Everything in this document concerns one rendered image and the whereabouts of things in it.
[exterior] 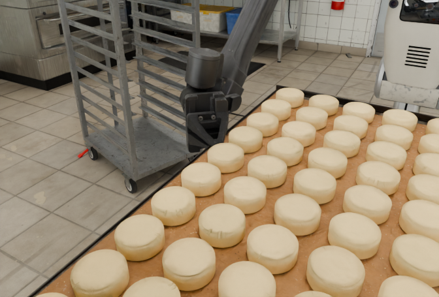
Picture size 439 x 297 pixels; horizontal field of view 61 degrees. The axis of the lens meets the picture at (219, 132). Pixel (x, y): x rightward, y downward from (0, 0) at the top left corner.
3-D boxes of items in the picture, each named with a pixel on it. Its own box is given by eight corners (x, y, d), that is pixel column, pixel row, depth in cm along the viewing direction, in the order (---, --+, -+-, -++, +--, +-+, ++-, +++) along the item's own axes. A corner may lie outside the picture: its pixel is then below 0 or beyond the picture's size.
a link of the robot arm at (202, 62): (240, 109, 76) (206, 95, 80) (252, 54, 72) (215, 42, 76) (205, 123, 67) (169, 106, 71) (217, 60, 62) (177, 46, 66)
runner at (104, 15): (126, 23, 167) (125, 16, 166) (121, 24, 165) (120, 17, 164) (68, 6, 209) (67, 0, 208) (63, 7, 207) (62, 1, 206)
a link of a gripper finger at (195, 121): (195, 136, 53) (184, 109, 61) (196, 177, 56) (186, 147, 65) (240, 130, 54) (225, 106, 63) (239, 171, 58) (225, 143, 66)
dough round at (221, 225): (210, 211, 43) (209, 198, 42) (251, 222, 41) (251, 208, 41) (191, 241, 39) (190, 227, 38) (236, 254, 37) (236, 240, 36)
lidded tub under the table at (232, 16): (223, 34, 470) (223, 12, 458) (239, 27, 507) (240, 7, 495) (251, 37, 454) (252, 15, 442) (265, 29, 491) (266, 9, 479)
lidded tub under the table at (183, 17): (168, 27, 508) (166, 6, 496) (188, 21, 544) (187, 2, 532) (191, 30, 490) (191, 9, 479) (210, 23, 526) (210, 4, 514)
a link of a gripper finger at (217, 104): (194, 123, 52) (184, 98, 60) (195, 166, 56) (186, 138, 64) (240, 119, 54) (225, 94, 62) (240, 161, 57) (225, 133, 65)
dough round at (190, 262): (223, 258, 37) (223, 244, 36) (202, 299, 33) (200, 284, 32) (179, 244, 39) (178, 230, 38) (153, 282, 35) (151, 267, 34)
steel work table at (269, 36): (151, 44, 517) (145, -33, 472) (181, 34, 573) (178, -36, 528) (281, 63, 435) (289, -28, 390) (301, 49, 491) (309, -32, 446)
